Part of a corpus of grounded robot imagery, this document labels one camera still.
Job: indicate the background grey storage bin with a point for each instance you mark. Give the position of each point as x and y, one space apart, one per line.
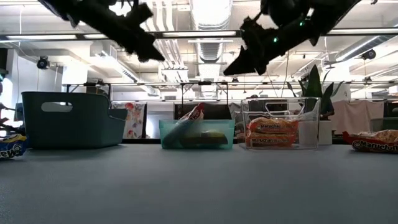
382 124

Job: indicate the silver ventilation duct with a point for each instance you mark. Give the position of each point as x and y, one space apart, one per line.
354 49
211 51

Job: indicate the small teal plastic bin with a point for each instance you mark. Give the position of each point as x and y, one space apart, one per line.
228 126

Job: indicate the black ceiling spotlight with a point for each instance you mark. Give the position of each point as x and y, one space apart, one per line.
369 54
43 63

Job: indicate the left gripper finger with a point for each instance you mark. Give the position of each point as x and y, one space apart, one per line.
152 49
136 53

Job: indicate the blue ramen noodle packet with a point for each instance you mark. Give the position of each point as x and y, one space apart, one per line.
11 147

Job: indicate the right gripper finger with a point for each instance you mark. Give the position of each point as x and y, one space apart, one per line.
241 65
262 67

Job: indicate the black workstation frame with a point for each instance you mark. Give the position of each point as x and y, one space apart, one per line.
90 84
204 83

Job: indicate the clear plastic bin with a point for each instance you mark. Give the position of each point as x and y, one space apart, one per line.
311 109

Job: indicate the floral print banner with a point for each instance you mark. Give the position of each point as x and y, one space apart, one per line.
133 119

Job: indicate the black linear light fixture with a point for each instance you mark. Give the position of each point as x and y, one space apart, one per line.
202 32

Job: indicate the potted snake plant white pot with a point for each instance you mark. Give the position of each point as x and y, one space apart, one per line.
314 84

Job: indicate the pink cloth cover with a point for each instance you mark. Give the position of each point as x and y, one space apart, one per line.
354 113

